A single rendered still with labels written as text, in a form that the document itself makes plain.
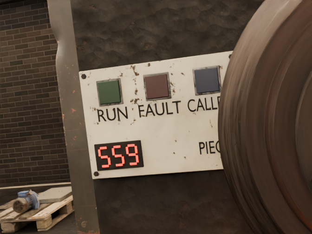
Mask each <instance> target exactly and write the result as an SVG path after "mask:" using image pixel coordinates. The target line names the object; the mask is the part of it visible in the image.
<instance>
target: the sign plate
mask: <svg viewBox="0 0 312 234"><path fill-rule="evenodd" d="M232 52H233V51H229V52H220V53H212V54H205V55H199V56H192V57H184V58H175V59H168V60H161V61H154V62H147V63H140V64H133V65H123V66H116V67H109V68H103V69H95V70H88V71H80V72H79V78H80V86H81V93H82V100H83V108H84V118H85V125H86V133H87V140H88V148H89V155H90V162H91V172H92V178H93V179H102V178H114V177H126V176H143V175H156V174H168V173H180V172H192V171H204V170H216V169H223V165H222V161H221V155H220V148H219V140H218V109H219V100H220V94H221V87H222V83H223V79H224V75H225V72H226V69H227V66H228V63H229V60H230V57H231V55H232ZM216 67H217V70H218V78H219V87H220V90H219V91H212V92H204V93H196V85H195V73H194V70H201V69H208V68H216ZM161 74H167V80H168V88H169V97H161V98H152V99H147V94H146V86H145V78H144V77H146V76H154V75H161ZM114 80H118V81H119V88H120V96H121V102H120V103H111V104H100V101H99V93H98V83H99V82H107V81H114ZM128 144H134V145H135V146H137V153H136V156H137V155H138V161H139V162H137V161H136V156H129V154H133V153H135V146H132V147H128ZM118 145H120V148H114V146H118ZM100 147H106V149H101V150H100V153H101V156H108V158H110V165H109V164H108V158H101V156H99V155H98V150H99V149H100ZM126 147H128V151H129V154H126ZM112 148H114V153H115V155H122V156H124V163H123V165H122V166H116V164H122V157H115V155H112ZM130 163H137V165H130ZM102 165H109V167H103V168H102Z"/></svg>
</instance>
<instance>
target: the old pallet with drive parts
mask: <svg viewBox="0 0 312 234"><path fill-rule="evenodd" d="M18 198H19V197H18ZM14 200H16V199H14ZM14 200H12V201H10V202H8V203H6V204H4V205H2V206H0V224H1V229H2V230H3V231H2V233H13V232H16V231H18V230H20V229H22V228H23V227H25V226H26V225H28V224H29V223H31V222H33V221H36V224H37V229H38V231H46V230H48V229H50V228H51V227H53V226H54V225H55V224H57V223H58V222H59V221H61V220H62V219H64V218H65V217H66V216H68V215H69V214H71V213H72V212H73V211H74V206H72V202H71V201H72V200H73V197H72V195H71V196H70V197H68V198H66V199H65V200H63V201H62V202H52V203H40V207H39V208H37V209H33V208H31V209H27V210H25V211H24V212H21V213H16V212H15V211H14V210H13V207H12V203H13V201H14ZM57 210H58V211H59V215H58V216H57V217H55V218H54V219H53V220H52V217H51V214H52V213H54V212H55V211H57Z"/></svg>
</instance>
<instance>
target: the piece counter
mask: <svg viewBox="0 0 312 234"><path fill-rule="evenodd" d="M132 146H135V145H134V144H128V147H132ZM128 147H126V154H129V151H128ZM114 148H120V145H118V146H114ZM114 148H112V155H115V153H114ZM102 149H106V147H100V149H98V155H99V156H101V153H100V150H102ZM136 153H137V146H135V153H133V154H129V156H136ZM115 157H122V164H116V166H122V165H123V163H124V156H122V155H115ZM101 158H108V156H101ZM138 162H139V161H138V155H137V156H136V162H133V163H130V165H137V163H138ZM108 164H109V165H110V164H111V162H110V158H108ZM109 165H102V168H103V167H109Z"/></svg>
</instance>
